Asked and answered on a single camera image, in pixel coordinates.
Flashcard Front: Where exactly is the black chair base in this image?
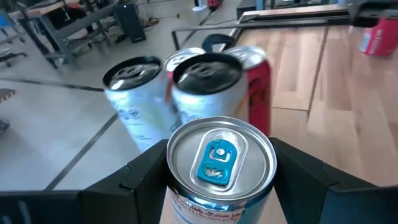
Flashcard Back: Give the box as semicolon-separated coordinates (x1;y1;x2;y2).
0;46;28;68

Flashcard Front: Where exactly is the blue chair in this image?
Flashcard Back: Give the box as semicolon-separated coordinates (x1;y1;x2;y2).
0;11;11;30

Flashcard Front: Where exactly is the red white object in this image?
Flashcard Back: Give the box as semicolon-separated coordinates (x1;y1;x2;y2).
192;0;224;12

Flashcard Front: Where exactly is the red Fanta strawberry can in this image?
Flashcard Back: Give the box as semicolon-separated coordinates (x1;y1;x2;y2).
359;17;398;57

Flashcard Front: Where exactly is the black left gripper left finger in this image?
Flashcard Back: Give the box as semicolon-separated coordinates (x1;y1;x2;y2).
0;139;170;224

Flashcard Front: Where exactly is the black box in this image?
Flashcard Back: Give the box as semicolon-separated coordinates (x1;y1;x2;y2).
114;1;147;44

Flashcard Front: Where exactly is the white Celsius can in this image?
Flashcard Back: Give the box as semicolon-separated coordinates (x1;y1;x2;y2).
170;52;249;125
102;55;180;153

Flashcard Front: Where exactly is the metal workbench frame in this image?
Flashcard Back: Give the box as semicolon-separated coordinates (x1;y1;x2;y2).
8;0;125;70

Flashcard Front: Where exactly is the black floor object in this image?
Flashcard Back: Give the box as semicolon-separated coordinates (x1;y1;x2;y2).
0;88;16;103

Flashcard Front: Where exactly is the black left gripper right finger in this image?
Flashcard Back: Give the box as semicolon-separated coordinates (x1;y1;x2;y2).
270;138;398;224

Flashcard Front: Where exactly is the black metal rig frame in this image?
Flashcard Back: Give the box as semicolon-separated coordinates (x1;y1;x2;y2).
171;3;352;54

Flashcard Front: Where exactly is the blue silver Red Bull can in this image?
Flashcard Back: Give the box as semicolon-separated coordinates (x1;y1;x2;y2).
159;116;278;224

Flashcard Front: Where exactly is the red Coca-Cola can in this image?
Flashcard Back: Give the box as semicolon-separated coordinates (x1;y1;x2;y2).
163;46;206;103
222;45;272;138

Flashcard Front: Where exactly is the yellow cable bundle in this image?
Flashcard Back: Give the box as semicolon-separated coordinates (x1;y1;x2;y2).
143;16;161;30

